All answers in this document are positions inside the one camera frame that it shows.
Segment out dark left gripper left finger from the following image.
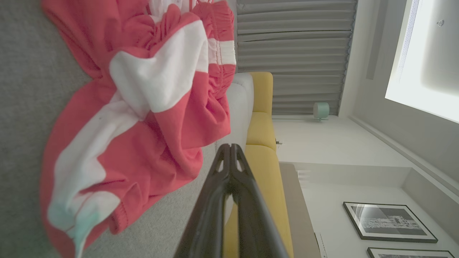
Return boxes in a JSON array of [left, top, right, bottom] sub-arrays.
[[174, 144, 232, 258]]

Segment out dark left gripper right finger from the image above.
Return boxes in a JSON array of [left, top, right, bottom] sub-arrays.
[[231, 144, 289, 258]]

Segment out red white striped shorts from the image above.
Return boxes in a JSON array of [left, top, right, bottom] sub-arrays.
[[39, 0, 237, 258]]

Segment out beige wooden side panel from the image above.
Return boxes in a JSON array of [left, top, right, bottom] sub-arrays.
[[279, 162, 321, 258]]

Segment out light grey sofa backrest cushion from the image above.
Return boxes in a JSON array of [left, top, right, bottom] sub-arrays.
[[215, 73, 254, 230]]

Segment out mint green round lamp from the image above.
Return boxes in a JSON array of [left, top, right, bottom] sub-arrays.
[[313, 102, 330, 121]]

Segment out black framed picture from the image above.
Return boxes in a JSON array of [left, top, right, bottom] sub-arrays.
[[342, 202, 439, 244], [367, 247, 456, 258]]

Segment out grey pleated curtain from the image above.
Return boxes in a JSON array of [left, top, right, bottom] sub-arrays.
[[236, 0, 358, 116]]

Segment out grey fabric sofa seat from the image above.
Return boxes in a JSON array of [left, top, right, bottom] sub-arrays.
[[0, 0, 230, 258]]

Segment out recessed bright ceiling light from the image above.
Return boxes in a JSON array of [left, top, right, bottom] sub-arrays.
[[385, 0, 459, 124]]

